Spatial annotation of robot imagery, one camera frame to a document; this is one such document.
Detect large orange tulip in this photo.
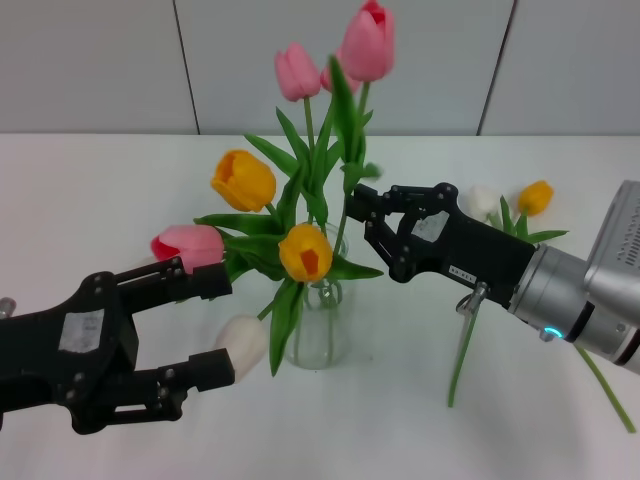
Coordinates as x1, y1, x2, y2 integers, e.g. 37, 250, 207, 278
209, 148, 311, 281

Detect orange tulip with open centre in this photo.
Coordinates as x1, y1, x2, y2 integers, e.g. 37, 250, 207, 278
268, 223, 385, 378

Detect pink tulip with red inside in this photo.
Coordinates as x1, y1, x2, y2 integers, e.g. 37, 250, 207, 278
150, 214, 286, 275

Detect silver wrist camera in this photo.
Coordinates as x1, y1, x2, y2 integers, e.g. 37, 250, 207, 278
583, 179, 640, 302

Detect tall pink tulip, pointed petals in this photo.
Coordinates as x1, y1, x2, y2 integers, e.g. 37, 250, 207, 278
299, 47, 362, 361

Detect clear glass vase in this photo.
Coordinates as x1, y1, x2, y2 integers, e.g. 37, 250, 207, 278
284, 222, 359, 371

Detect small white tulip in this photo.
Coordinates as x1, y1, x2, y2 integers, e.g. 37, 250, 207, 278
467, 184, 637, 434

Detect small pink tulip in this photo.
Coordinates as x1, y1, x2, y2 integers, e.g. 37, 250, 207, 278
327, 0, 396, 281

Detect tall pink tulip, closed bud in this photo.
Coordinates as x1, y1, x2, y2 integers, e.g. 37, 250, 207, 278
273, 42, 331, 361

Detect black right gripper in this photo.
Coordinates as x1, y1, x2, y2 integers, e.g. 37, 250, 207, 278
345, 181, 537, 308

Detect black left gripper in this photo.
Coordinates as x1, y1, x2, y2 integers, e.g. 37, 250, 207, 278
0, 255, 237, 436

